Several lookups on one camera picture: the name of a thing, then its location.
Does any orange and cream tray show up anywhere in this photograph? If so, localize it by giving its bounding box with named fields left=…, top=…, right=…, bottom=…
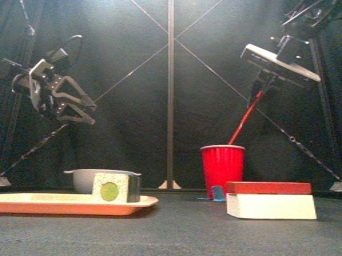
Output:
left=0, top=192, right=160, bottom=217

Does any red plastic cup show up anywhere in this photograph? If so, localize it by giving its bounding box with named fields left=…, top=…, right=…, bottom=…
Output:
left=198, top=144, right=247, bottom=201

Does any speckled box green circle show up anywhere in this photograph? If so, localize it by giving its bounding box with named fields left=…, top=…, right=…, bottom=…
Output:
left=90, top=171, right=142, bottom=204

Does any vertical metal frame pole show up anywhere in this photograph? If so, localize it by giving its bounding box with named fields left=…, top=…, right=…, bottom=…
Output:
left=157, top=0, right=182, bottom=191

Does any diagonal brace wire with turnbuckle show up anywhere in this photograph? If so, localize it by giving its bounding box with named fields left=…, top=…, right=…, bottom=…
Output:
left=0, top=0, right=224, bottom=178
left=128, top=0, right=342, bottom=183

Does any red and white box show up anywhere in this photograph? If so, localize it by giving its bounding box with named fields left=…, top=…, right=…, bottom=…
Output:
left=224, top=181, right=319, bottom=221

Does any black looped cable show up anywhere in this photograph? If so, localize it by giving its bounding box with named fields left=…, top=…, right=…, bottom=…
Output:
left=45, top=34, right=85, bottom=72

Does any small blue plastic piece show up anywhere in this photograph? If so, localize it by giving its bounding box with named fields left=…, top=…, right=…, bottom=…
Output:
left=209, top=185, right=226, bottom=203

